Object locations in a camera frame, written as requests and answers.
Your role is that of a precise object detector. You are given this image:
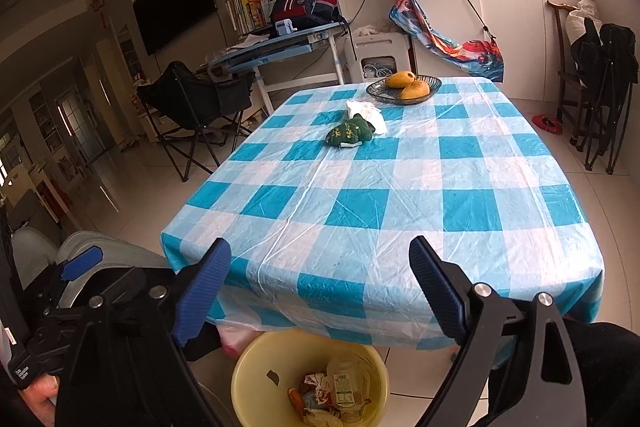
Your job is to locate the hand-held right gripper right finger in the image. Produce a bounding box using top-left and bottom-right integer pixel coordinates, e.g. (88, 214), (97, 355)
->
(408, 236), (587, 427)

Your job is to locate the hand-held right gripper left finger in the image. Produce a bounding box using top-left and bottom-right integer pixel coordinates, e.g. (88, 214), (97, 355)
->
(55, 237), (232, 427)

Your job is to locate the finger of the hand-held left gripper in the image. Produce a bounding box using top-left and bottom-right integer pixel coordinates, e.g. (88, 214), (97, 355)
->
(47, 245), (104, 303)

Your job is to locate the yellow plastic bin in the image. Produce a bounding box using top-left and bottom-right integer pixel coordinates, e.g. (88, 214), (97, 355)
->
(231, 328), (390, 427)

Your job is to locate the clear plastic bottle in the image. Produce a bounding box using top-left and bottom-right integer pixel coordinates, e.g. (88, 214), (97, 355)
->
(325, 357), (373, 423)

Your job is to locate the person's left hand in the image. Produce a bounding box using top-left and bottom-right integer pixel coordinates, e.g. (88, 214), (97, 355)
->
(20, 372), (60, 427)

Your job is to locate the pink plastic bag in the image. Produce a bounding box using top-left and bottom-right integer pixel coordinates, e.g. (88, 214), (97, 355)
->
(217, 322), (261, 360)

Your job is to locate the green knitted toy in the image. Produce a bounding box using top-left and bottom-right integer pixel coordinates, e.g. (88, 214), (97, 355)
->
(325, 114), (376, 148)

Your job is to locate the white tissue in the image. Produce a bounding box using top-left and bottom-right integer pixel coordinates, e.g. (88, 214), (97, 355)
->
(346, 99), (388, 135)

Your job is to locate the black camping chair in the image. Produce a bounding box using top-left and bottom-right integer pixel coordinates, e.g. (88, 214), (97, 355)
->
(136, 61), (255, 182)

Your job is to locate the red slipper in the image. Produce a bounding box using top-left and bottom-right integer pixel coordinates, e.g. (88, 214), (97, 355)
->
(531, 113), (563, 135)

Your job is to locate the large yellow mango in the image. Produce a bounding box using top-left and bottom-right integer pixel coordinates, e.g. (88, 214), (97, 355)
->
(400, 81), (431, 100)

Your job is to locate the dark glass plate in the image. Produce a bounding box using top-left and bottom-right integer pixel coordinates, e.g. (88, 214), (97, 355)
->
(365, 75), (443, 106)

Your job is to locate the colourful printed cloth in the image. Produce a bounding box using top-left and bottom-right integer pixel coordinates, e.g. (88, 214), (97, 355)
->
(389, 0), (505, 82)

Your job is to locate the white plastic stool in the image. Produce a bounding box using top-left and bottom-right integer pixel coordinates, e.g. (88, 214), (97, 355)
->
(347, 32), (411, 84)

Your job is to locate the blue study desk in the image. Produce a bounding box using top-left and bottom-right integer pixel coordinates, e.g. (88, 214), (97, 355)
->
(207, 19), (351, 115)

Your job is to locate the row of books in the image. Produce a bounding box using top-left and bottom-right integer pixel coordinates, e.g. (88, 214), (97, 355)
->
(225, 0), (273, 35)

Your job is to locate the dark wooden chair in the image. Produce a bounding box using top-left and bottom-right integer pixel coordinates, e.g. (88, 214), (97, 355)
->
(546, 0), (591, 138)

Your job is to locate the black folding chair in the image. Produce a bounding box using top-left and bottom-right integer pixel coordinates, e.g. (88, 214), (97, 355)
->
(570, 17), (640, 175)

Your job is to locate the dark blue red backpack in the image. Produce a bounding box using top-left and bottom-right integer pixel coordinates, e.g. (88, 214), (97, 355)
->
(270, 0), (346, 28)

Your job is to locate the white sack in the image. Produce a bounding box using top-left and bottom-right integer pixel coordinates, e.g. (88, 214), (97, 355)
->
(565, 0), (601, 40)

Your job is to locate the white wall cupboard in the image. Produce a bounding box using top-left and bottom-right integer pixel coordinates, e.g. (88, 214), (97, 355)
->
(384, 0), (591, 102)

